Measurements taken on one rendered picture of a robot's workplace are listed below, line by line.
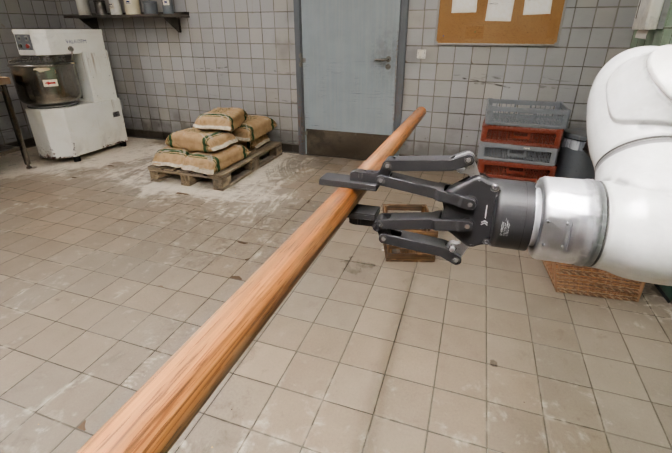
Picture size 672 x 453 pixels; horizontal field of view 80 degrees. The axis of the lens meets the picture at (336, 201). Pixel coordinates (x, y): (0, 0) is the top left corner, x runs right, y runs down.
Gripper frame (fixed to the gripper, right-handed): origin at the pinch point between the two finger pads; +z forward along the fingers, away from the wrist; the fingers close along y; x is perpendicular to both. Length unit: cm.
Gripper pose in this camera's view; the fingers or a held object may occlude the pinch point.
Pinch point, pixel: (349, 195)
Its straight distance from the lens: 48.9
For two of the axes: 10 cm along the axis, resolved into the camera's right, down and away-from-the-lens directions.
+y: -0.1, 9.4, 3.5
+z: -9.5, -1.1, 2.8
